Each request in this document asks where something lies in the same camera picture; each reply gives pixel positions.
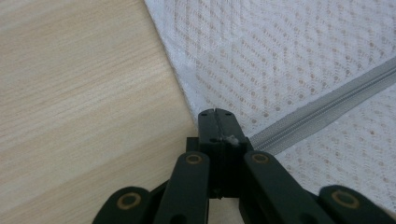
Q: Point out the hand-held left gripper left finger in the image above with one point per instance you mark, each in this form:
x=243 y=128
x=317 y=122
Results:
x=208 y=133

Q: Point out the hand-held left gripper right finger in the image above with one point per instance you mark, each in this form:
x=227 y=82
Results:
x=232 y=127

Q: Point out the white mesh laundry bag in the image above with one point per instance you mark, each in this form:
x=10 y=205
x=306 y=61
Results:
x=280 y=49

